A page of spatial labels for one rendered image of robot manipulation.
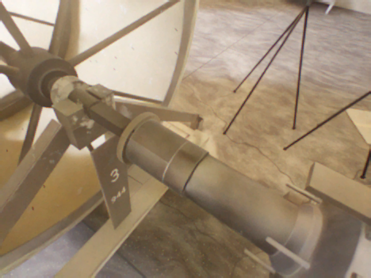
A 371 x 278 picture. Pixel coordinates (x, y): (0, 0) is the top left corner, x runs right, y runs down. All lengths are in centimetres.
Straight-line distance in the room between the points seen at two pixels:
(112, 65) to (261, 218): 143
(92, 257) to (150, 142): 82
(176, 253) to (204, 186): 96
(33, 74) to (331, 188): 67
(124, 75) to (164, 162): 119
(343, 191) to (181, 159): 25
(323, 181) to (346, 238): 8
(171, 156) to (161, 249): 97
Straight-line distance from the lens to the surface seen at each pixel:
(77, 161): 148
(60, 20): 72
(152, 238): 135
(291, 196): 55
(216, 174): 40
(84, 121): 60
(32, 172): 66
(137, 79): 148
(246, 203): 40
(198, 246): 137
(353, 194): 35
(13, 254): 115
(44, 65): 68
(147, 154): 43
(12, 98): 72
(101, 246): 116
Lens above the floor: 129
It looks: 47 degrees down
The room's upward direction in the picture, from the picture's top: 10 degrees clockwise
